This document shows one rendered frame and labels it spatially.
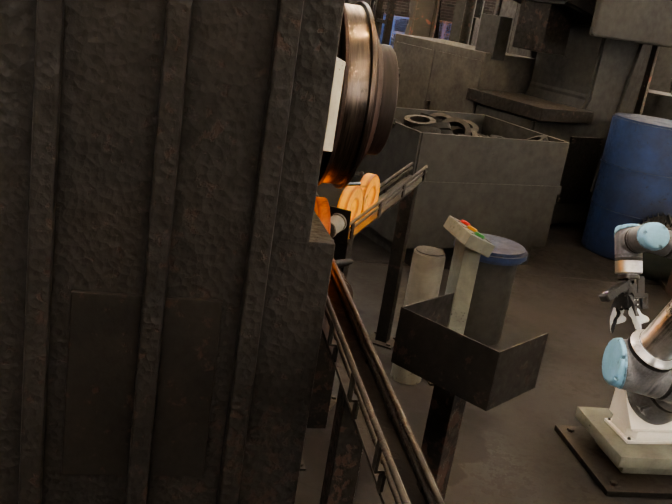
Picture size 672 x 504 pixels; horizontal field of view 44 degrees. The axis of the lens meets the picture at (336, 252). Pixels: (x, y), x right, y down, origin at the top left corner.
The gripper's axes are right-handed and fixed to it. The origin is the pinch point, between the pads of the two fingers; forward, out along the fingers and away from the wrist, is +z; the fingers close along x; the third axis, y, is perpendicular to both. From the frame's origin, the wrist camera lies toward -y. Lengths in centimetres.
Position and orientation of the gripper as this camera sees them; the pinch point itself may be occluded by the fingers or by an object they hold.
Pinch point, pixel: (623, 333)
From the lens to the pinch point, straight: 294.6
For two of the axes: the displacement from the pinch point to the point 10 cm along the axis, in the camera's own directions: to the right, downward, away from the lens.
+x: -3.0, 1.0, 9.5
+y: 9.5, 0.6, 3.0
